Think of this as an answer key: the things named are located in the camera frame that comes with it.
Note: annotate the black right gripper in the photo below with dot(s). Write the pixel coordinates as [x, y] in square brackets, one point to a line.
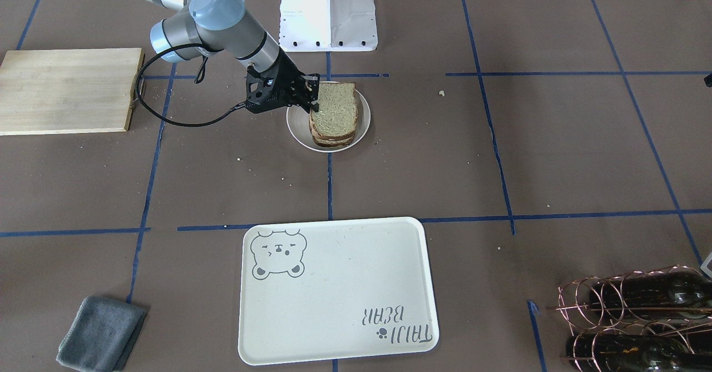
[287, 77]

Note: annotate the bread slice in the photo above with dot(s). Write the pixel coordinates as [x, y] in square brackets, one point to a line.
[332, 142]
[337, 116]

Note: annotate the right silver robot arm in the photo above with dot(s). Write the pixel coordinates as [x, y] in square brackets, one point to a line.
[207, 27]

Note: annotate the cream bear serving tray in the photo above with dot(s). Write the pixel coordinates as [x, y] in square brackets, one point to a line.
[316, 291]

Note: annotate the round white plate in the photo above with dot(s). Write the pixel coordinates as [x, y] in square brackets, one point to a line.
[299, 127]

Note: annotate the bread slice on plate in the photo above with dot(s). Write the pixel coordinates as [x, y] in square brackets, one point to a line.
[332, 142]

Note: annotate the bamboo cutting board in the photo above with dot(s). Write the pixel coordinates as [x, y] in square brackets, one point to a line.
[81, 90]

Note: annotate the folded grey cloth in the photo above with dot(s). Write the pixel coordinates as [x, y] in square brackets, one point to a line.
[102, 336]

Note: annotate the dark green wine bottle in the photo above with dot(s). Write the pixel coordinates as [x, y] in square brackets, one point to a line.
[676, 295]

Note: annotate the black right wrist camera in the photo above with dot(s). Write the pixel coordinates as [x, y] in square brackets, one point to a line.
[264, 90]

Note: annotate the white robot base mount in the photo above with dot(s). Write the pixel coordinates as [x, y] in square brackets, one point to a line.
[328, 25]

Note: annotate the metal board handle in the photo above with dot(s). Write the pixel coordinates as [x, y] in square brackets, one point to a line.
[138, 86]

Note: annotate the copper wire bottle rack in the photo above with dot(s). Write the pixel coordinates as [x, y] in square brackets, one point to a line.
[573, 304]

